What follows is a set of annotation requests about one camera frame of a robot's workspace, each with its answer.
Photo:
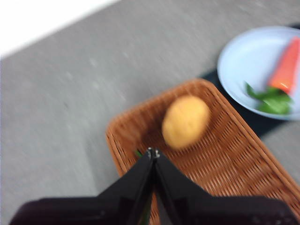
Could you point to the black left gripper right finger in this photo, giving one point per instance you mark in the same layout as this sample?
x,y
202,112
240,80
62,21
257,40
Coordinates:
x,y
182,194

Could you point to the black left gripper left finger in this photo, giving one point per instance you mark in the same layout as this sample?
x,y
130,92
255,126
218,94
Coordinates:
x,y
126,194

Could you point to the blue round plate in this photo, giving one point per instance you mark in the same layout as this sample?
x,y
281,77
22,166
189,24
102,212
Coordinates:
x,y
246,61

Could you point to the orange carrot with green leaves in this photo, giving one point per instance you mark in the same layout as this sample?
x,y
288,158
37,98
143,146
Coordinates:
x,y
286,68

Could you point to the green chili pepper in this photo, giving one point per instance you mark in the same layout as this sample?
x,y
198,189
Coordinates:
x,y
138,153

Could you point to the brown wicker basket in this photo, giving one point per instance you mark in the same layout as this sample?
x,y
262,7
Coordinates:
x,y
229,164

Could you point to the yellow-brown potato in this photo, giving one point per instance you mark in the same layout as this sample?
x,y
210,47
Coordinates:
x,y
185,122

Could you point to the black flat tray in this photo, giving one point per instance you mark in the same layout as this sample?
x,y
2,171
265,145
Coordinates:
x,y
260,127

